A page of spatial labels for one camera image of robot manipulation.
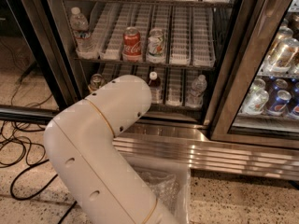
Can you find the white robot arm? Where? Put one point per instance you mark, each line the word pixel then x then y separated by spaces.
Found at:
pixel 79 145

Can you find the open fridge glass door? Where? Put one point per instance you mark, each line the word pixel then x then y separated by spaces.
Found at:
pixel 34 81

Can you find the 7up can bottom shelf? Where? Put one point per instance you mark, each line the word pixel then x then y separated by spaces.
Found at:
pixel 97 81

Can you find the dark juice bottle white cap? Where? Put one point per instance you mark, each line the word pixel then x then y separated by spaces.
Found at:
pixel 154 83

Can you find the pepsi can front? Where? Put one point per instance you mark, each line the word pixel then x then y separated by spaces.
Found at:
pixel 278 100

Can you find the bubble wrap sheet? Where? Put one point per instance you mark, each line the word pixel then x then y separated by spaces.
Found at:
pixel 164 186

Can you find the gold can right fridge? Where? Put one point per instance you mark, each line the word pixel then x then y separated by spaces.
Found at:
pixel 279 61

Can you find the closed right fridge door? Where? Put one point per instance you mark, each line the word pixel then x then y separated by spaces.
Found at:
pixel 276 20

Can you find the water bottle bottom shelf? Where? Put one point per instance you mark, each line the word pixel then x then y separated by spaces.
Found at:
pixel 195 93

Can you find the stainless steel fridge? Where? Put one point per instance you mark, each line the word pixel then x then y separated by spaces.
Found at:
pixel 202 37

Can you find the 7up can shelf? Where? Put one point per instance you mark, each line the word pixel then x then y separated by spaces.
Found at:
pixel 156 46
pixel 97 81

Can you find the water bottle middle shelf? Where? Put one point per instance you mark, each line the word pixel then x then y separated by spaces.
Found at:
pixel 84 38

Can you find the red coca-cola can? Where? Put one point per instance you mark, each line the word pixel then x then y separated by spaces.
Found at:
pixel 131 45

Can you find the clear plastic bin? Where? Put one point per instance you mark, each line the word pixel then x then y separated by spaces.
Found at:
pixel 181 171

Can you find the silver can right bottom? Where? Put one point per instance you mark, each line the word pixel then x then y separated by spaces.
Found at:
pixel 256 98

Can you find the water bottle shelf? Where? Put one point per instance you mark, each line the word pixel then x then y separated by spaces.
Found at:
pixel 84 38
pixel 195 93

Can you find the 7up can middle shelf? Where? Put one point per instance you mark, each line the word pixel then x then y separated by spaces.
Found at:
pixel 156 46

